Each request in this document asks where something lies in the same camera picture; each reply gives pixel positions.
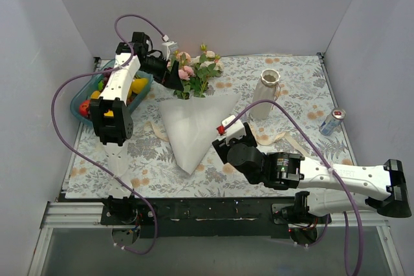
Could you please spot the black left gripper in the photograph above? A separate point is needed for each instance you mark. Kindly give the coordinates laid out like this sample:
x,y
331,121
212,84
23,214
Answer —
x,y
168,74

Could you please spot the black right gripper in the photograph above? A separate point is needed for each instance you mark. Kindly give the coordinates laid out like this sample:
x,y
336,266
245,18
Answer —
x,y
220,147

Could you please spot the pink flower bouquet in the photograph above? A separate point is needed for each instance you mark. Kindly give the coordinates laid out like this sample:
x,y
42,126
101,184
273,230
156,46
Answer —
x,y
195,73

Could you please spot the cream printed ribbon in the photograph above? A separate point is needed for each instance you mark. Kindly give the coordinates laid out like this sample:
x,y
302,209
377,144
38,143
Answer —
x,y
261,139

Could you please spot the white wrapping paper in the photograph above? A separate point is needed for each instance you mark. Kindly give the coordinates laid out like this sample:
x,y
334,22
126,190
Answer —
x,y
191,126

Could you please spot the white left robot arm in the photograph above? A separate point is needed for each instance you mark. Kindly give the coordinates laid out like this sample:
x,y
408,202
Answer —
x,y
112,121

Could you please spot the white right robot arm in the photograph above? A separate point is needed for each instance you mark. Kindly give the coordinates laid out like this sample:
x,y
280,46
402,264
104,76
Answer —
x,y
321,190

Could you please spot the white ribbed ceramic vase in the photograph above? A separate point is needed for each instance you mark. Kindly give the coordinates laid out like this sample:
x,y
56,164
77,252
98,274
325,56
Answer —
x,y
266,89

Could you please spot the dark red grape bunch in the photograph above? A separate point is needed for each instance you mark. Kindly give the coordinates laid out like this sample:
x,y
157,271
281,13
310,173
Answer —
x,y
103,81

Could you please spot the teal plastic fruit tray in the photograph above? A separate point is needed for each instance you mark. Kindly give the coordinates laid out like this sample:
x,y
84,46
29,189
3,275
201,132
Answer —
x,y
84,95

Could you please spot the orange fruit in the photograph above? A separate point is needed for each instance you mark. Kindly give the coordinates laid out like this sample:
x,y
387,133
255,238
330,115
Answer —
x,y
83,108

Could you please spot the blue and white drink can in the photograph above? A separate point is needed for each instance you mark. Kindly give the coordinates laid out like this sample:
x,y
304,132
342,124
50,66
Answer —
x,y
332,121

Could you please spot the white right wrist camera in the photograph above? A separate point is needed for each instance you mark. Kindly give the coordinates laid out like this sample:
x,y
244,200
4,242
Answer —
x,y
235,130

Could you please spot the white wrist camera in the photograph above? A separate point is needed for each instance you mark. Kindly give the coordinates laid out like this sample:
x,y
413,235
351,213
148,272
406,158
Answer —
x,y
169,48
235,130

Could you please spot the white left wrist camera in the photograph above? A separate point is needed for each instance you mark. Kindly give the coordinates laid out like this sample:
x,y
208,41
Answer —
x,y
169,48

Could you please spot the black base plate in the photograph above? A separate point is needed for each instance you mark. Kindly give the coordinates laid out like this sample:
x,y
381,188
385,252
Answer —
x,y
204,217

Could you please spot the aluminium frame rail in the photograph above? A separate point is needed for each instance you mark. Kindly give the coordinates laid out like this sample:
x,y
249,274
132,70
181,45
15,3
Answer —
x,y
72,215

